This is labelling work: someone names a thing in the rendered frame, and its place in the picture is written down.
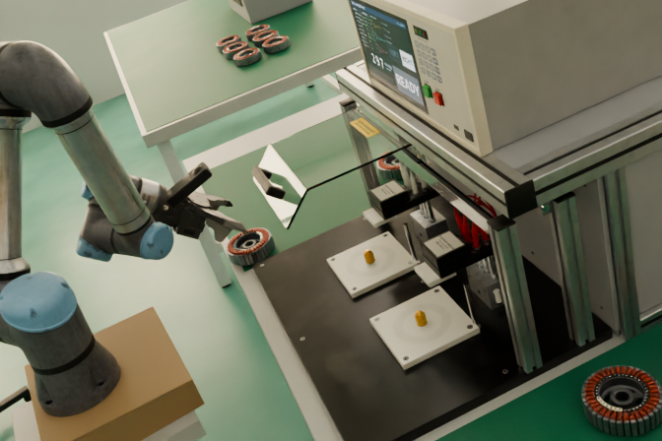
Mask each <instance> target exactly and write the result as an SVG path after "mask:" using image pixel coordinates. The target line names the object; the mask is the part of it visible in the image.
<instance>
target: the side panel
mask: <svg viewBox="0 0 662 441"><path fill-rule="evenodd" d="M603 182H604V191H605V199H606V208H607V216H608V224H609V232H610V240H611V248H612V257H613V265H614V274H615V282H616V290H617V299H618V306H619V314H620V323H621V328H620V329H619V330H618V331H615V332H616V333H617V334H618V335H622V337H623V339H624V340H625V341H628V340H630V339H632V335H635V336H638V335H640V334H641V333H643V332H645V331H647V330H649V329H651V328H653V327H655V326H657V325H659V324H661V323H662V149H660V150H658V151H656V152H654V153H652V154H650V155H648V156H646V157H642V158H640V159H638V160H636V161H634V162H632V163H629V164H627V165H625V166H623V167H621V168H619V169H617V170H615V171H612V172H610V173H608V174H606V175H604V176H603Z"/></svg>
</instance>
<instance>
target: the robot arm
mask: <svg viewBox="0 0 662 441"><path fill-rule="evenodd" d="M93 105H94V101H93V100H92V98H91V96H90V94H89V93H88V91H87V89H86V88H85V86H84V84H83V83H82V81H81V80H80V78H79V77H78V76H77V74H76V73H75V72H74V71H73V70H72V68H71V67H70V66H69V65H68V64H67V63H66V62H65V61H64V59H62V58H61V57H60V56H59V55H58V54H57V53H56V52H54V51H53V50H51V49H50V48H48V47H46V46H44V45H43V44H40V43H37V42H34V41H27V40H21V41H4V42H0V343H4V344H7V345H11V346H15V347H19V348H20V349H21V350H22V351H23V353H24V355H25V356H26V358H27V360H28V362H29V364H30V365H31V367H32V369H33V373H34V382H35V392H36V397H37V400H38V402H39V404H40V405H41V407H42V409H43V410H44V411H45V412H46V413H48V414H50V415H53V416H59V417H63V416H71V415H75V414H79V413H81V412H84V411H86V410H89V409H91V408H93V407H95V406H96V405H98V404H99V403H100V402H102V401H103V400H104V399H105V398H106V397H107V396H108V395H109V394H110V393H111V392H112V391H113V390H114V388H115V387H116V385H117V383H118V381H119V378H120V367H119V365H118V363H117V361H116V359H115V357H114V356H113V354H112V353H111V352H110V351H108V350H107V349H106V348H105V347H104V346H103V345H101V344H100V343H99V342H98V341H97V340H96V339H95V337H94V335H93V333H92V331H91V329H90V327H89V325H88V323H87V321H86V319H85V316H84V314H83V312H82V310H81V308H80V306H79V304H78V302H77V298H76V295H75V293H74V291H73V289H72V288H71V287H70V286H69V285H68V284H67V282H66V281H65V280H64V279H63V278H62V277H61V276H59V275H58V274H55V273H52V272H46V271H40V272H35V273H34V274H33V275H32V274H31V264H30V263H29V262H27V261H26V260H25V259H24V258H23V256H22V167H23V127H24V126H25V125H26V124H27V123H28V122H29V121H30V120H31V119H32V113H34V114H35V115H36V116H37V117H38V119H39V120H40V122H41V123H42V125H43V126H44V127H45V128H47V129H52V130H53V131H54V133H55V135H56V136H57V138H58V139H59V141H60V143H61V144H62V146H63V147H64V149H65V151H66V152H67V154H68V155H69V157H70V159H71V160H72V161H73V163H74V164H75V166H76V167H77V169H78V171H79V172H80V174H81V175H82V177H83V179H84V180H83V183H82V188H81V196H82V197H83V198H85V199H87V200H89V202H88V207H87V210H86V214H85V217H84V221H83V224H82V228H81V231H80V233H79V235H78V236H79V238H78V243H77V248H76V252H77V254H78V255H79V256H82V257H85V258H89V259H93V260H98V261H103V262H109V261H110V260H111V257H112V255H113V254H119V255H127V256H133V257H139V258H142V259H144V260H148V259H150V260H161V259H163V258H165V257H166V256H167V255H168V254H169V252H170V251H171V249H172V246H173V241H174V237H173V231H174V232H175V233H176V234H179V235H183V236H187V237H191V238H194V239H198V238H199V236H200V233H201V232H203V229H204V227H205V225H207V226H209V227H210V228H212V229H213V230H214V238H215V240H216V241H218V242H223V241H224V240H225V239H226V238H227V236H228V235H229V234H230V233H231V231H232V230H233V229H234V230H237V231H241V232H244V233H247V229H246V228H245V227H244V225H243V224H242V222H239V221H236V220H234V219H232V218H229V217H227V216H225V215H224V214H222V213H220V212H218V211H217V209H218V208H219V206H225V207H232V203H231V202H230V201H229V200H227V199H224V198H221V197H217V196H213V195H210V194H205V193H200V192H194V191H195V190H196V189H197V188H199V187H200V186H201V185H202V184H203V183H204V182H206V181H207V180H208V179H209V178H210V177H212V172H211V170H210V168H209V167H208V166H207V164H206V163H205V162H200V163H199V164H198V165H197V166H196V167H194V168H193V169H192V170H191V171H190V172H189V173H187V174H186V175H185V176H184V177H183V178H181V179H180V180H179V181H178V182H177V183H175V184H174V185H173V186H172V187H171V188H170V189H168V190H166V186H164V185H161V184H159V183H158V182H155V181H151V180H148V179H145V178H140V177H137V176H134V175H130V174H128V173H127V171H126V169H125V168H124V166H123V164H122V162H121V161H120V159H119V157H118V155H117V154H116V152H115V150H114V148H113V146H112V145H111V143H110V141H109V139H108V138H107V137H106V135H105V133H104V132H103V130H102V128H101V126H100V124H99V122H98V120H97V118H96V117H95V115H94V113H93V111H92V108H93ZM205 221H206V224H205ZM176 228H177V229H176Z"/></svg>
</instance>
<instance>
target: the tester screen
mask: <svg viewBox="0 0 662 441"><path fill-rule="evenodd" d="M351 4H352V8H353V11H354V15H355V18H356V22H357V26H358V29H359V33H360V37H361V40H362V44H363V48H364V54H365V58H366V61H367V65H368V63H369V64H370V65H372V66H374V67H375V68H377V69H378V70H380V71H382V72H383V73H385V74H387V75H388V76H390V77H391V78H393V79H394V83H395V86H393V85H392V84H390V83H389V82H387V81H386V80H384V79H382V78H381V77H379V76H378V75H376V74H375V73H373V72H371V71H370V69H369V66H368V69H369V71H370V74H371V75H373V76H374V77H375V78H377V79H378V80H380V81H381V82H383V83H384V84H386V85H387V86H389V87H391V88H392V89H394V90H395V91H397V92H398V93H400V94H401V95H403V96H405V97H407V98H408V99H410V100H411V101H413V102H414V103H416V104H417V105H419V106H421V107H422V108H424V109H426V108H425V107H424V105H425V104H424V105H421V104H419V103H418V102H416V101H415V100H413V99H412V98H410V97H409V96H407V95H405V94H403V93H402V92H400V91H399V90H398V87H397V83H396V79H395V75H394V71H393V67H392V65H393V66H395V67H397V68H399V69H400V70H402V71H404V72H406V73H407V74H409V75H411V76H412V77H414V78H416V79H418V75H417V71H416V73H415V72H414V71H412V70H410V69H408V68H407V67H405V66H403V65H401V64H400V63H398V62H396V61H394V60H392V59H391V58H390V55H389V51H388V47H387V43H389V44H391V45H392V46H394V47H396V48H398V49H400V50H402V51H404V52H406V53H408V54H410V55H412V57H413V54H412V50H411V46H410V42H409V38H408V34H407V30H406V26H405V24H403V23H401V22H399V21H396V20H394V19H392V18H390V17H388V16H385V15H383V14H381V13H379V12H376V11H374V10H372V9H370V8H368V7H366V6H364V5H362V4H360V3H357V2H355V1H353V0H351ZM386 42H387V43H386ZM371 52H372V53H373V54H375V55H377V56H379V57H380V58H382V59H383V63H384V66H385V70H386V71H385V70H383V69H382V68H380V67H378V66H377V65H375V64H373V62H372V58H371V54H370V53H371ZM418 80H419V79H418Z"/></svg>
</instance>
